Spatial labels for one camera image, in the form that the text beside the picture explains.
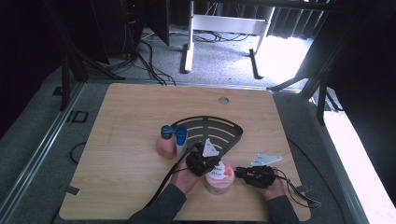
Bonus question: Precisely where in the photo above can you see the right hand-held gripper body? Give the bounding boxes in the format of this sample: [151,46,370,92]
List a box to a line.
[246,153,284,189]

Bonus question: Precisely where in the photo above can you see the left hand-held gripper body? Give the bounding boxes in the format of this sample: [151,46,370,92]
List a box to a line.
[185,138,222,177]

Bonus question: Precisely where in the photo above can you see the pink round jar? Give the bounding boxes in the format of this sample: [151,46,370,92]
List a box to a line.
[204,161,235,195]

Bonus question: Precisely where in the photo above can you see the white bottle with blue cap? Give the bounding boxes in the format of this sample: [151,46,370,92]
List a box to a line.
[175,125,189,160]

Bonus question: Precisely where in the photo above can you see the black slotted corner shelf tray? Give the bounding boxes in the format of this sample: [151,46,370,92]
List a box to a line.
[170,115,244,162]

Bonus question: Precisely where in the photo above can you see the pink bottle with blue cap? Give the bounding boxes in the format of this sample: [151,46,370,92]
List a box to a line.
[155,124,177,161]

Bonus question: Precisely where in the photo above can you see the person's right hand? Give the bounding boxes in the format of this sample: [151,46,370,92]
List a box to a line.
[260,167,287,202]

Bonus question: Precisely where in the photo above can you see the person's left hand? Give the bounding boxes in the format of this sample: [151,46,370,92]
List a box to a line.
[170,156,201,195]

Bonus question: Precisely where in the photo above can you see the black metal stand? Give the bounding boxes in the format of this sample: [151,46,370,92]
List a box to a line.
[266,46,344,126]
[43,0,126,112]

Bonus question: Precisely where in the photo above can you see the grey tape piece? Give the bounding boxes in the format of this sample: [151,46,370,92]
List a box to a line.
[57,184,81,197]

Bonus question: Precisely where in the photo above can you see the black panel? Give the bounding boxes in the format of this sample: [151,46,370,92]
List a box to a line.
[143,0,171,47]

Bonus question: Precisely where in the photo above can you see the black computer cabinet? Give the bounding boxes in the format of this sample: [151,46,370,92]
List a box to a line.
[90,0,145,64]

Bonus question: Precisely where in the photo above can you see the dark curtain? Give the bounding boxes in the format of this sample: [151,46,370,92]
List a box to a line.
[267,6,325,40]

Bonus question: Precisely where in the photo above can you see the left hand-held gripper cable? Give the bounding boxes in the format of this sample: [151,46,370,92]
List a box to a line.
[144,141,204,209]

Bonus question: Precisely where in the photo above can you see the hand-held gripper cable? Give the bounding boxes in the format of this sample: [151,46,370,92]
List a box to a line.
[274,167,322,209]
[144,141,204,209]

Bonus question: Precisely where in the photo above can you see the right hand-held gripper cable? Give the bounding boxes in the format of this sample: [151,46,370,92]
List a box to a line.
[274,167,322,209]

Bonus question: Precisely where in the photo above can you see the thin black floor cable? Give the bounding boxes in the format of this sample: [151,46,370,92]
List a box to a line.
[286,138,347,224]

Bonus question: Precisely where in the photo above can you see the aluminium floor rail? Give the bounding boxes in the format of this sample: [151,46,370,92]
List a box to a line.
[0,81,86,217]
[306,96,372,224]

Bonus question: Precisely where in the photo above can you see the black floor cables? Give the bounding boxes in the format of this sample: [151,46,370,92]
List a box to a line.
[136,40,177,87]

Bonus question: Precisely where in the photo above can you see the bundle of floor cables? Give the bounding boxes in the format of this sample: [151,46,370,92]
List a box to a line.
[192,29,251,44]

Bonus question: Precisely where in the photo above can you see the black cable loop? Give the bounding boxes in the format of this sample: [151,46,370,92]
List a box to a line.
[69,141,89,165]

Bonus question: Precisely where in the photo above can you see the white desk frame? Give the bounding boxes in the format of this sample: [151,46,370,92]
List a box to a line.
[179,0,276,80]

